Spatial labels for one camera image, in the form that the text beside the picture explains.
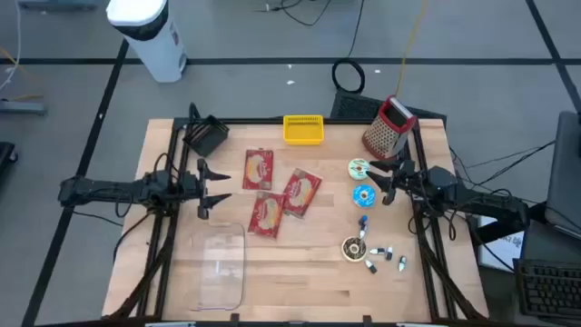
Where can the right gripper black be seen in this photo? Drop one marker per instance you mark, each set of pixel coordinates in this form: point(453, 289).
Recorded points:
point(408, 181)

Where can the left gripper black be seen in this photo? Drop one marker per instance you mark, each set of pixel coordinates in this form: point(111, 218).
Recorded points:
point(188, 186)

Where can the blue frosted toy donut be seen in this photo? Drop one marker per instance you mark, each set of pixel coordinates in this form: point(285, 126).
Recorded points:
point(364, 202)

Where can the red snack packet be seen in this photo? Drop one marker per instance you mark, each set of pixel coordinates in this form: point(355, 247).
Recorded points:
point(258, 169)
point(302, 191)
point(266, 214)

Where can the chocolate frosted toy donut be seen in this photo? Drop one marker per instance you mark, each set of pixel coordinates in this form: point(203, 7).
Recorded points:
point(347, 250)

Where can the small white black-capped tube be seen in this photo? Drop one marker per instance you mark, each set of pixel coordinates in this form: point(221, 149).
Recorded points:
point(402, 263)
point(377, 250)
point(362, 233)
point(389, 253)
point(371, 266)

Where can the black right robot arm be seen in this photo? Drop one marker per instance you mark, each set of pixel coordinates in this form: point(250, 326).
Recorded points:
point(490, 204)

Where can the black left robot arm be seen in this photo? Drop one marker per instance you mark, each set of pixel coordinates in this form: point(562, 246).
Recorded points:
point(104, 188)

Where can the small blue-capped tube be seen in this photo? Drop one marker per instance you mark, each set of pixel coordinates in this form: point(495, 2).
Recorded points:
point(363, 220)

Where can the black perforated panel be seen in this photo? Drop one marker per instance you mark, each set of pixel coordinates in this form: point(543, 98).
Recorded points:
point(354, 106)

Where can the clear plastic container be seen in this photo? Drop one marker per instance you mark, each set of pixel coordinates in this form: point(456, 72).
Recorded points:
point(222, 268)

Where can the yellow plastic basket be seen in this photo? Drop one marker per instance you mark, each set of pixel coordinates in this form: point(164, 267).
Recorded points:
point(303, 129)

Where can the white paper sheet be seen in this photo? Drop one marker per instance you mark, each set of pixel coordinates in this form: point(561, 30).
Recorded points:
point(504, 247)

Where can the white trash bin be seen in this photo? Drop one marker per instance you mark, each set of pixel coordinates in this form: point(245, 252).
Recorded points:
point(159, 54)

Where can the grey laptop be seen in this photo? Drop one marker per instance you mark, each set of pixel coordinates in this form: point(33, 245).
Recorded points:
point(565, 181)

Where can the black computer keyboard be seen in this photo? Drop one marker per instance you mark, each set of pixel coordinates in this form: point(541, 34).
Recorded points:
point(549, 288)

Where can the grey metal base bar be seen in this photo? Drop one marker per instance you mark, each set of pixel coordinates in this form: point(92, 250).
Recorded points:
point(22, 107)

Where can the black aluminium rig frame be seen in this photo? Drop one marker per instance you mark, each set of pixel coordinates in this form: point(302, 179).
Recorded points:
point(254, 121)

